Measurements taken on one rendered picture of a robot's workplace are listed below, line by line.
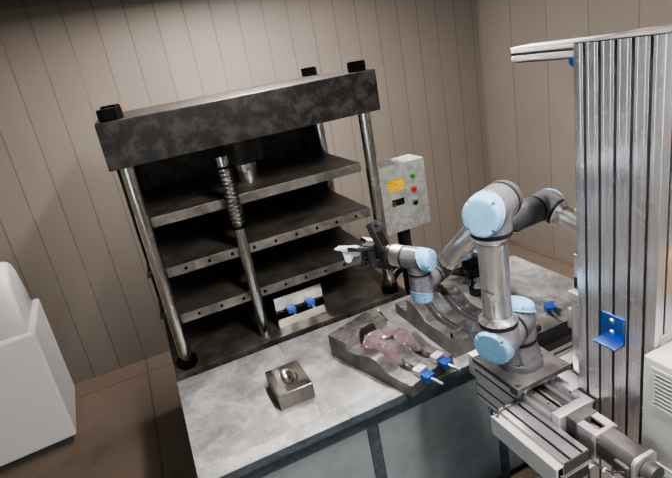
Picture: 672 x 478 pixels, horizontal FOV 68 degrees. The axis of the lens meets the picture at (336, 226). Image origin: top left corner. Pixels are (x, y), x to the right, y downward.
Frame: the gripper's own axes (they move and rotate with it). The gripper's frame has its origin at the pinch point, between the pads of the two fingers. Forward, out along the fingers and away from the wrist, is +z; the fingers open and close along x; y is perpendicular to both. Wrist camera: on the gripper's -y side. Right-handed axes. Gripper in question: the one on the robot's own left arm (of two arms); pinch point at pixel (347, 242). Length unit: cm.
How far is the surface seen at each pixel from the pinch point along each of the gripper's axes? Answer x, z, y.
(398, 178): 101, 45, -7
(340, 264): 63, 60, 35
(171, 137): -15, 82, -41
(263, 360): 3, 61, 66
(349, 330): 26, 26, 52
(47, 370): -44, 217, 96
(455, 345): 43, -19, 54
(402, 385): 13, -12, 61
